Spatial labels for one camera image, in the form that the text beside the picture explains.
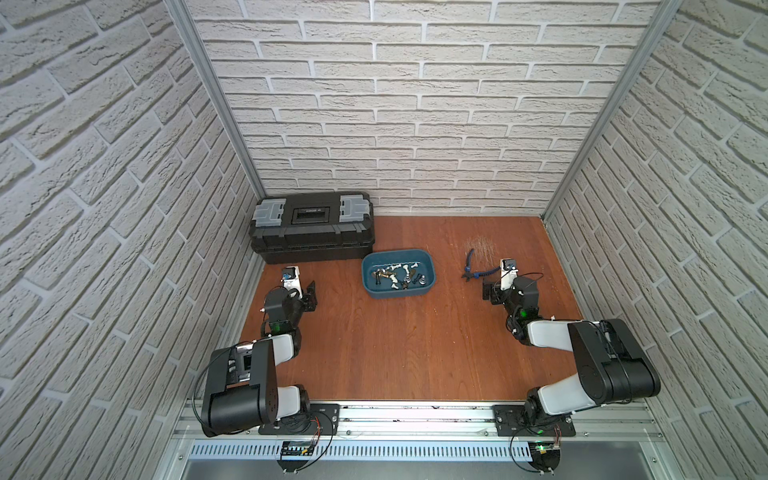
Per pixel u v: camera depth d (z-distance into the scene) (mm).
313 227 912
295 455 712
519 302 723
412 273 1008
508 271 793
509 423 735
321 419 738
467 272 1027
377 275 999
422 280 981
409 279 1001
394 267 1029
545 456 697
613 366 454
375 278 999
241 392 437
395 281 997
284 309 669
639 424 757
